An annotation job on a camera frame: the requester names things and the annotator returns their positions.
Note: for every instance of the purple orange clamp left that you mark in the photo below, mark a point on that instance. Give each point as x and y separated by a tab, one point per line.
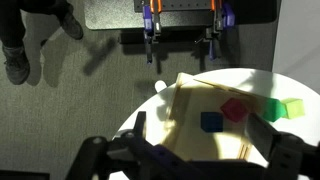
149	23

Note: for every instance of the blue building block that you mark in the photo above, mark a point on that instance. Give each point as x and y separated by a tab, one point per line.
211	122

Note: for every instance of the purple orange clamp right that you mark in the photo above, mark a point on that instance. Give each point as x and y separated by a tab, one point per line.
223	18

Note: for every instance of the yellow-green building block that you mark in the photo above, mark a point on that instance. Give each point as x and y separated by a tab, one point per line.
294	108

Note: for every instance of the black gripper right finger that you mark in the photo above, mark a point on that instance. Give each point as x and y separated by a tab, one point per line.
261	134

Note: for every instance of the purple orange clamp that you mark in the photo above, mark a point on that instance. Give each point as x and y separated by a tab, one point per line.
223	18
149	23

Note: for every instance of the person's dark shoe far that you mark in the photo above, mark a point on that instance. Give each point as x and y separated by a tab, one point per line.
70	24

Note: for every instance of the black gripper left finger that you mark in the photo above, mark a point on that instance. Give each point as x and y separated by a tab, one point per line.
139	126

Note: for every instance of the green building block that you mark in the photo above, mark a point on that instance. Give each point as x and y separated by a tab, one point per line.
273	110

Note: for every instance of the black desk top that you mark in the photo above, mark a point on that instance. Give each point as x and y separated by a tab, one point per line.
120	14

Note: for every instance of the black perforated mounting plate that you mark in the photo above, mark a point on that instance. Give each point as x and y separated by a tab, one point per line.
176	5

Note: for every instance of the person's dark shoe near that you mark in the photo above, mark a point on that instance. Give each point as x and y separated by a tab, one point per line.
16	65

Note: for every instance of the person's dark shoe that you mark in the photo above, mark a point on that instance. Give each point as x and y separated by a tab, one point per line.
70	24
16	65

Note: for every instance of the shallow wooden tray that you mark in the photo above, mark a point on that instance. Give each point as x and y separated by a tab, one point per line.
182	131

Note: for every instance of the pink building block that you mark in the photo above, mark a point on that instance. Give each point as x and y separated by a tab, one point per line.
234	110

